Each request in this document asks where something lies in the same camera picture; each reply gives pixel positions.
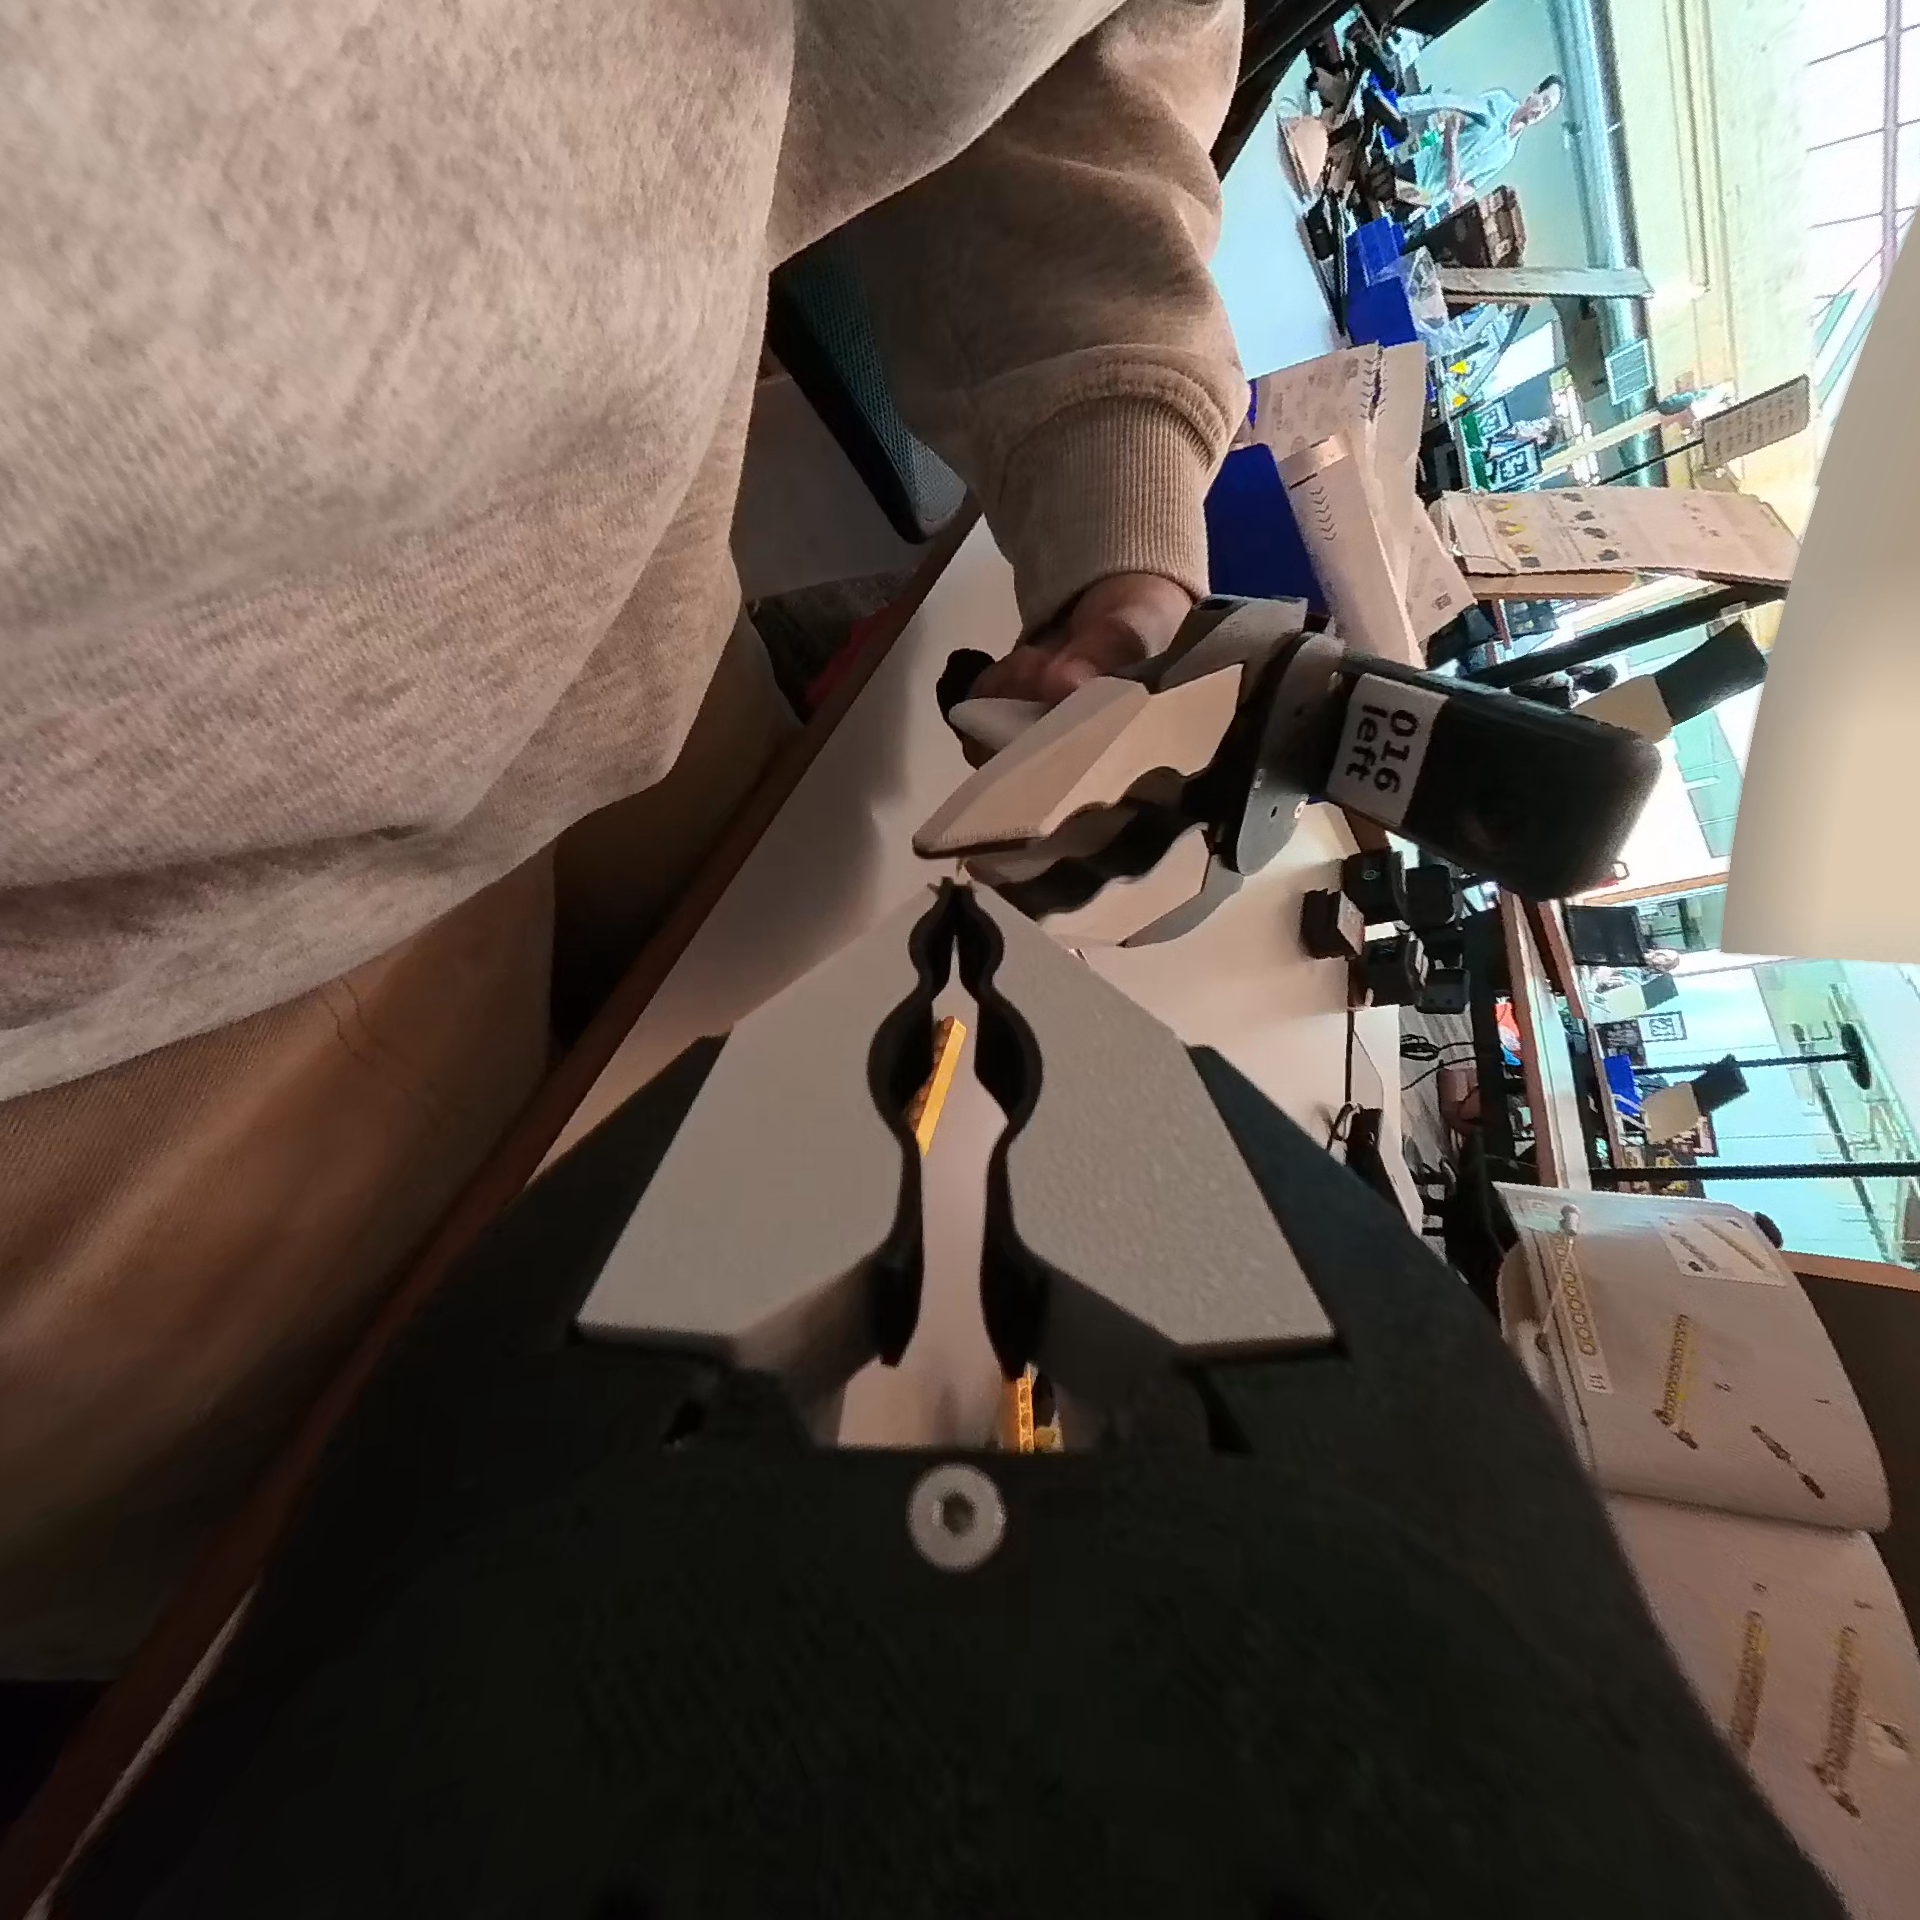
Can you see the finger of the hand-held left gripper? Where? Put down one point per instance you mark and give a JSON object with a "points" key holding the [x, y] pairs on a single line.
{"points": [[1111, 878], [1065, 781]]}

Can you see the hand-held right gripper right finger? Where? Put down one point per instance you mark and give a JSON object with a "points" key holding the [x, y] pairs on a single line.
{"points": [[1141, 1184]]}

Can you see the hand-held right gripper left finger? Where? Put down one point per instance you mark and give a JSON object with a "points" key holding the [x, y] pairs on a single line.
{"points": [[780, 1184]]}

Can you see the long yellow lego beam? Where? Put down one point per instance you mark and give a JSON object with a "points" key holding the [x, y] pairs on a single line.
{"points": [[942, 1081]]}

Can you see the lego instruction booklet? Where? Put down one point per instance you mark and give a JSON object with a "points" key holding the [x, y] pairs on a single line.
{"points": [[1695, 1380]]}

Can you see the person's left hand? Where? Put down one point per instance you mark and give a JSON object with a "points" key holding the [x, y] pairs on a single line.
{"points": [[1095, 638]]}

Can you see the black charging docks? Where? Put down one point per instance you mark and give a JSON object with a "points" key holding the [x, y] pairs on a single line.
{"points": [[1389, 961]]}

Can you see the brown cardboard box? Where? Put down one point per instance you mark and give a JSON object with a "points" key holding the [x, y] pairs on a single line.
{"points": [[1620, 532]]}

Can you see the blue storage box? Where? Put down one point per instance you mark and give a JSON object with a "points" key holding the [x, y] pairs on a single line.
{"points": [[1252, 518]]}

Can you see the white curved panel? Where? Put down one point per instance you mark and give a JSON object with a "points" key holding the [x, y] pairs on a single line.
{"points": [[1845, 674]]}

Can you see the dark mesh chair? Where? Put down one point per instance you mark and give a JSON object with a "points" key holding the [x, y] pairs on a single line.
{"points": [[870, 405]]}

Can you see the person's tan trousers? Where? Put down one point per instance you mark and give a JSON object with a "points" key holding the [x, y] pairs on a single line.
{"points": [[300, 1274]]}

